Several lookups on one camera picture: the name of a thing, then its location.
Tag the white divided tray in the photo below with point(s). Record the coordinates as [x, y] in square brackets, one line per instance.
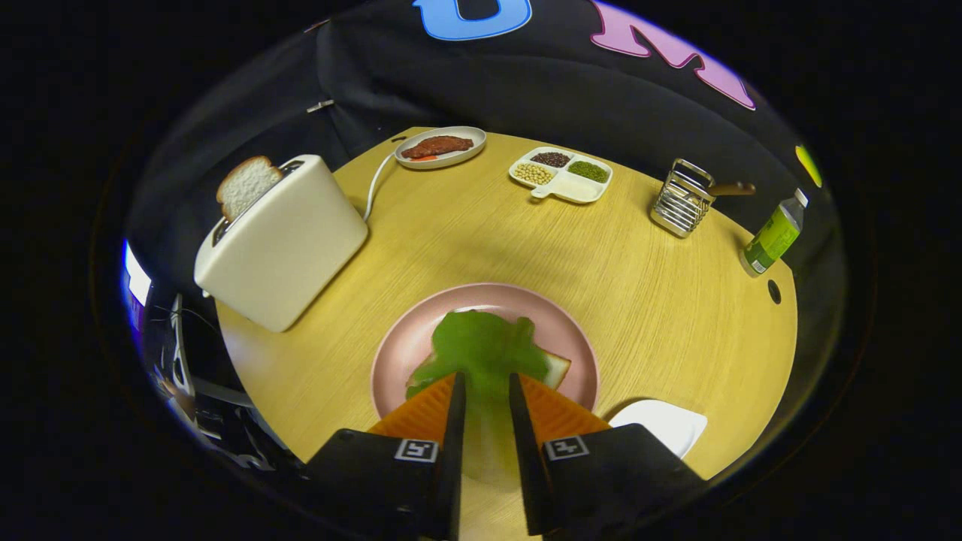
[575, 189]

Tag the pink round plate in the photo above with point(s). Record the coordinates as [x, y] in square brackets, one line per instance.
[406, 338]

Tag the black backdrop cloth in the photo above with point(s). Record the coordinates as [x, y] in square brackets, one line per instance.
[526, 83]

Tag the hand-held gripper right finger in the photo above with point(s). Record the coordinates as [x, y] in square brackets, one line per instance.
[530, 466]

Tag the green label bottle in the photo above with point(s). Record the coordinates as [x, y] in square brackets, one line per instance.
[770, 239]

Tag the green mung beans pile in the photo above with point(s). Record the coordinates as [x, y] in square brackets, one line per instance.
[588, 171]

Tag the dark red beans pile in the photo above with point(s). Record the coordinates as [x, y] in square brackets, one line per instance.
[551, 159]

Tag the yellow soybeans pile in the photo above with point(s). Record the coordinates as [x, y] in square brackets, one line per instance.
[533, 174]

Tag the white toaster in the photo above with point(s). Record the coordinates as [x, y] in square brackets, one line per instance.
[285, 248]

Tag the green lettuce leaf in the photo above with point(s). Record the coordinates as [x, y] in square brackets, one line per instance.
[481, 349]

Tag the brown meat piece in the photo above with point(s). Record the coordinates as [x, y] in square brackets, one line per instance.
[436, 145]

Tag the white square plate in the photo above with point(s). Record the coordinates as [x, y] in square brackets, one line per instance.
[661, 424]

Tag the white oval plate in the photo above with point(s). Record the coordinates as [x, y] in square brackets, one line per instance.
[460, 158]

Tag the computer monitor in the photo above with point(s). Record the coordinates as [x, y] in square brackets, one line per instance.
[136, 282]

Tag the white bread slice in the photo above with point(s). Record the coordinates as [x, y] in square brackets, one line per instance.
[558, 370]

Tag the toasted bread slice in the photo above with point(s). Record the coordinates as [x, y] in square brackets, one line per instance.
[244, 188]

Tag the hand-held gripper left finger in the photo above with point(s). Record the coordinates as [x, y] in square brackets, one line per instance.
[451, 466]

